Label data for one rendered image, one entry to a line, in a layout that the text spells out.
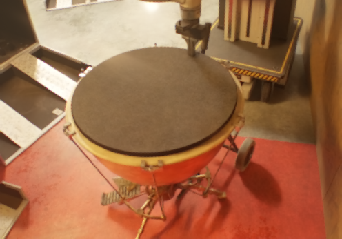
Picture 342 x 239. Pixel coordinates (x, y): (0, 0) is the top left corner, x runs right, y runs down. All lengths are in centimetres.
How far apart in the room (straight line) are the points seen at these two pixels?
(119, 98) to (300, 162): 128
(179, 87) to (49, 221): 111
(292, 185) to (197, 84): 98
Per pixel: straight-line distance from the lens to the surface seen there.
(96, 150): 118
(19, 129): 255
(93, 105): 131
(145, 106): 126
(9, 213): 212
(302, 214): 197
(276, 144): 225
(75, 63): 295
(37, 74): 292
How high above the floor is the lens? 163
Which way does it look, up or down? 41 degrees down
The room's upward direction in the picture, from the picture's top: 4 degrees counter-clockwise
